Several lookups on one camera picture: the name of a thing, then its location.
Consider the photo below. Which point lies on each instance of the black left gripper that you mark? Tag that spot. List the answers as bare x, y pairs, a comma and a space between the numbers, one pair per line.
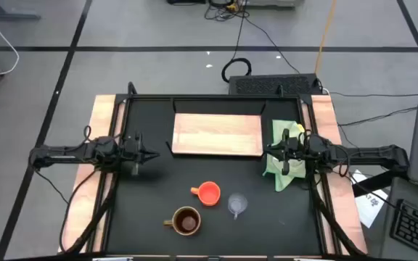
133, 152

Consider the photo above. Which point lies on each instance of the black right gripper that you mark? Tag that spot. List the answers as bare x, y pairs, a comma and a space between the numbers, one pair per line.
292, 152

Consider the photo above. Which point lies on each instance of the small clear plastic cup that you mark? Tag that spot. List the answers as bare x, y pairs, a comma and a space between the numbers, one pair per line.
237, 203

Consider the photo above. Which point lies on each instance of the orange plastic cup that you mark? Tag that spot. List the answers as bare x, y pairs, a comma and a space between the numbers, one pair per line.
209, 193

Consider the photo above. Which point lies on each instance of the brown green ceramic mug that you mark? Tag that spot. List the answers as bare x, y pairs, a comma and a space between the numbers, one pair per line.
187, 222

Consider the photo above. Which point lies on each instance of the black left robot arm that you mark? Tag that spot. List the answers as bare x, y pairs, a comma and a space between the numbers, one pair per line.
60, 154

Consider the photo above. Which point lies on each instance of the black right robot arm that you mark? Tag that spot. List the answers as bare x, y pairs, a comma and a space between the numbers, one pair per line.
368, 152

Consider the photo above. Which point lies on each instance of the light green cloth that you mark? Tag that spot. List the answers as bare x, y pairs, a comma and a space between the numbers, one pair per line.
281, 181

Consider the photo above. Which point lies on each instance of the wooden cutting board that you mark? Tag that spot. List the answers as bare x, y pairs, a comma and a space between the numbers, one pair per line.
216, 134

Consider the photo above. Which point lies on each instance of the black work mat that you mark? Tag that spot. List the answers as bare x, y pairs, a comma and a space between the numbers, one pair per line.
151, 217

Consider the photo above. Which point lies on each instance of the black perforated computer case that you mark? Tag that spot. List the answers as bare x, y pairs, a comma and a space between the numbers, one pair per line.
270, 84

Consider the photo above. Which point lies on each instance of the black flat crossbar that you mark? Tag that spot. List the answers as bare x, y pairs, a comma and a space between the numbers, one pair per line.
376, 184

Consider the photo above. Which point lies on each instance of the white paper sheet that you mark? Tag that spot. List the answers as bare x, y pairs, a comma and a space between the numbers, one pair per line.
370, 208

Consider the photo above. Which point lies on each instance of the black keyboard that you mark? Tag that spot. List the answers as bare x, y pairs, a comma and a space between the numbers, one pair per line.
417, 228

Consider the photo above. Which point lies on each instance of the grey metal table leg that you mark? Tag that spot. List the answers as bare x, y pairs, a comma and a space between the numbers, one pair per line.
9, 16

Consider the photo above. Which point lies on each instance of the black metal table frame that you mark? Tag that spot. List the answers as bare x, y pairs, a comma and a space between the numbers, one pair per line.
151, 97

